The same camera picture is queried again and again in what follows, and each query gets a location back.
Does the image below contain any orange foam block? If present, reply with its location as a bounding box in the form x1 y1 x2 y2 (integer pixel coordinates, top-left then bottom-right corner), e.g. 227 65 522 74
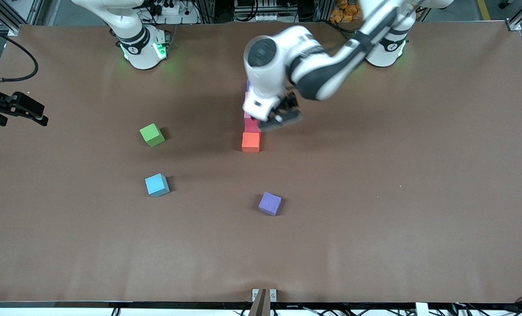
241 131 261 153

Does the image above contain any grey equipment box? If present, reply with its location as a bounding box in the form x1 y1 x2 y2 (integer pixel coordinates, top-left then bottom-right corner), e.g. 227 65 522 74
234 0 284 22

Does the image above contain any pile of orange packets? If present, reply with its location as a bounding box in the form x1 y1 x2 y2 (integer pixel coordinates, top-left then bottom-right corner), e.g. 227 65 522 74
330 0 362 23

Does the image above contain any green foam block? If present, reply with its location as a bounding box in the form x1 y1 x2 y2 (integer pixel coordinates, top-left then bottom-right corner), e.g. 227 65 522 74
139 123 166 147

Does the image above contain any light blue foam block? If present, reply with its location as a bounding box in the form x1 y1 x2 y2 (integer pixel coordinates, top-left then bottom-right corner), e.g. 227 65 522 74
144 173 170 198

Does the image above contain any white power strip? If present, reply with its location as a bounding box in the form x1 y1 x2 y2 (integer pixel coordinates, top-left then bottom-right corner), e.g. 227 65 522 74
149 2 183 15

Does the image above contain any brown paper table cover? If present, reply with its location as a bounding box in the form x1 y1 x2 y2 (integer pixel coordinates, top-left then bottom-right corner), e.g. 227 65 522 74
0 20 522 304

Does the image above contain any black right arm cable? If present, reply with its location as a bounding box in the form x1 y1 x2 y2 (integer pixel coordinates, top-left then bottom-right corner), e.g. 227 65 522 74
0 22 39 84

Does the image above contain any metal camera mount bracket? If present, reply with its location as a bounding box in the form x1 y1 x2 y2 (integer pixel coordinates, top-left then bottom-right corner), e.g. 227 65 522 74
248 288 277 316

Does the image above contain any bundle of loose cables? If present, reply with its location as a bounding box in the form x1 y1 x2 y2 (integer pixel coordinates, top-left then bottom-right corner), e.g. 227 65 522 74
452 295 522 316

